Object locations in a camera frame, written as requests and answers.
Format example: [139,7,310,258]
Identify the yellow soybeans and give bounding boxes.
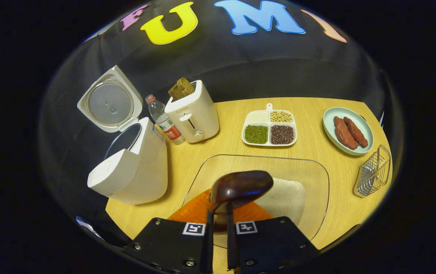
[270,110,293,123]

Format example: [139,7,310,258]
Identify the metal wire chopstick holder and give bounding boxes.
[352,144,392,198]

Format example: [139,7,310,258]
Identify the brown bread slice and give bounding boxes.
[168,81,186,100]
[176,77,196,96]

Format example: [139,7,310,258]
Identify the green mung beans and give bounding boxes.
[244,124,269,145]

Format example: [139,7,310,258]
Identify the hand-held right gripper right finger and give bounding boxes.
[226,202,319,274]

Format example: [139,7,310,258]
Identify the dark wooden spoon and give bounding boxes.
[208,170,275,250]

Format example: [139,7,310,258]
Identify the clear plastic water bottle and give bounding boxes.
[144,94,186,145]

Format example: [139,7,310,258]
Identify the clear glass tray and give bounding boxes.
[182,154,331,250]

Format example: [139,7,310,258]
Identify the white toaster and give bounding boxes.
[164,80,220,144]

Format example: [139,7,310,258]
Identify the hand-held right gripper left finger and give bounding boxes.
[125,188,215,274]

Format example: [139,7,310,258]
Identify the white rice cooker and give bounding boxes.
[76,65,169,205]

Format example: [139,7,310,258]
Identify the pale green plate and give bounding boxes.
[322,106,374,157]

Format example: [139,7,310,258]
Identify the dark red beans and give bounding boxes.
[270,124,295,145]

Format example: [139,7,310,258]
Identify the white rice pile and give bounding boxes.
[255,177,307,226]

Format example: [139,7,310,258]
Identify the white divided grain plate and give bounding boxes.
[241,102,298,147]

